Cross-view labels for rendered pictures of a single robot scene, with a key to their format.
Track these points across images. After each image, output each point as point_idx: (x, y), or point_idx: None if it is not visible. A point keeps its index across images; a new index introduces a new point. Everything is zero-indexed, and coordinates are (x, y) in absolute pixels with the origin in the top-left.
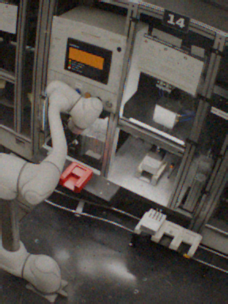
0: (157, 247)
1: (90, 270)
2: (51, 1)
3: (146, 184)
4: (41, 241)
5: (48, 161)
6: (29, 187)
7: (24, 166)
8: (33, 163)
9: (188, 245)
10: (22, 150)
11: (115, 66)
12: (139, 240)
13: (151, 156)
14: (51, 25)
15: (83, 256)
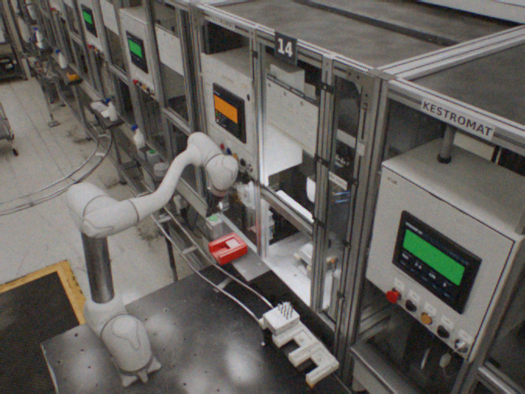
0: (281, 356)
1: (198, 359)
2: (198, 32)
3: (300, 275)
4: (169, 312)
5: (129, 200)
6: (87, 216)
7: (96, 197)
8: (198, 227)
9: (336, 375)
10: None
11: (248, 120)
12: None
13: (312, 243)
14: None
15: (202, 341)
